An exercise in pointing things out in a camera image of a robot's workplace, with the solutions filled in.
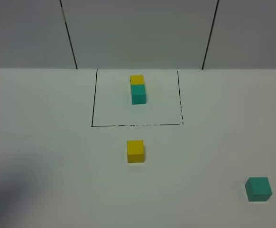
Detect white template paper sheet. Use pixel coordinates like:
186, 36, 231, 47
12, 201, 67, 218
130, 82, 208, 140
92, 69, 183, 127

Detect teal template block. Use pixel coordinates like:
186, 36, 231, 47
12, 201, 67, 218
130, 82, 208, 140
131, 85, 146, 105

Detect yellow template block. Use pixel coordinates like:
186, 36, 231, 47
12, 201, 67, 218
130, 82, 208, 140
130, 75, 145, 86

